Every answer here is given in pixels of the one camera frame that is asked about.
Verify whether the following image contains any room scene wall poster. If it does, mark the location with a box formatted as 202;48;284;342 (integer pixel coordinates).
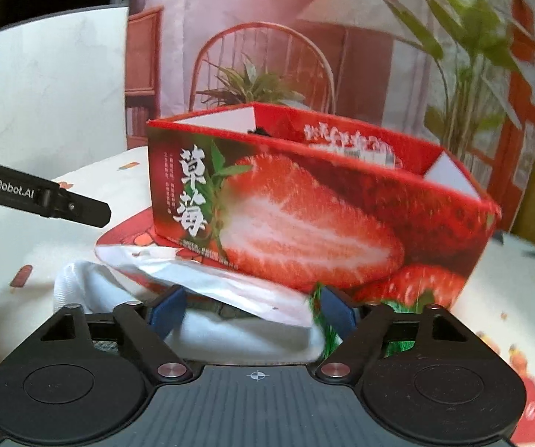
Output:
125;0;535;171

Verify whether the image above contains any silver foil snack bag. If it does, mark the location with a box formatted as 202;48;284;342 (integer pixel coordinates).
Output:
94;207;317;329

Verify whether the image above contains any white marble pattern board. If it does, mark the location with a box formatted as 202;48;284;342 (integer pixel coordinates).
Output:
0;4;131;184

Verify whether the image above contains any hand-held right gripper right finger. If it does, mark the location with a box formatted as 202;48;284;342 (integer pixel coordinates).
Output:
316;284;466;385

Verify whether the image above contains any green tasselled plush ornament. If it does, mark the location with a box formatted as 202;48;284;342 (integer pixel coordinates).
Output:
311;283;420;359

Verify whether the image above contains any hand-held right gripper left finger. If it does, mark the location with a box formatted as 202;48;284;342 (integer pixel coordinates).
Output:
39;285;193;386

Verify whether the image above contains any white cloth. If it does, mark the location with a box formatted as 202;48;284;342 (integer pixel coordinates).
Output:
53;261;326;365

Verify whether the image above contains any red strawberry print cardboard box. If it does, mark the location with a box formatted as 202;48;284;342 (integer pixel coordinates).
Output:
146;101;502;312

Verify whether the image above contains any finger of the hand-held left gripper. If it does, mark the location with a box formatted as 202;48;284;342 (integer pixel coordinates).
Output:
38;181;112;229

